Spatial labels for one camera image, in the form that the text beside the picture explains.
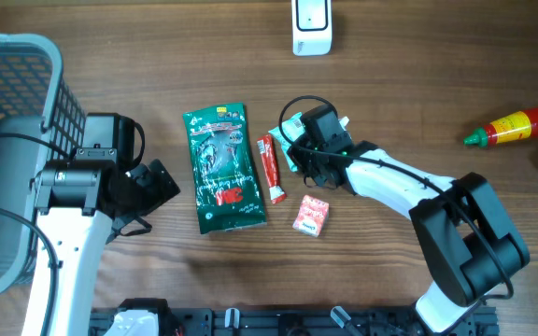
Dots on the grey plastic shopping basket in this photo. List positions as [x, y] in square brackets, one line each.
[37, 110]

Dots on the small red tissue packet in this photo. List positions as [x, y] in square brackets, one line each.
[312, 215]

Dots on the red snack stick packet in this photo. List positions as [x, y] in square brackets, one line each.
[266, 148]

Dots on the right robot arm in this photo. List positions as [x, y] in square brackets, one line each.
[470, 244]

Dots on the white teal pouch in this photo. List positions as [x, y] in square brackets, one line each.
[318, 131]

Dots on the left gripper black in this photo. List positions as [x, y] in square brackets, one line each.
[157, 194]

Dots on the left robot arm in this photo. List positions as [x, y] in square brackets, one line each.
[82, 203]

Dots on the green 3M gloves package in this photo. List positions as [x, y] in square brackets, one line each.
[227, 192]

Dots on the white barcode scanner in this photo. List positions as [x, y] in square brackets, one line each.
[312, 27]

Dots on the red sauce bottle green cap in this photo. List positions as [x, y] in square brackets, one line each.
[520, 125]

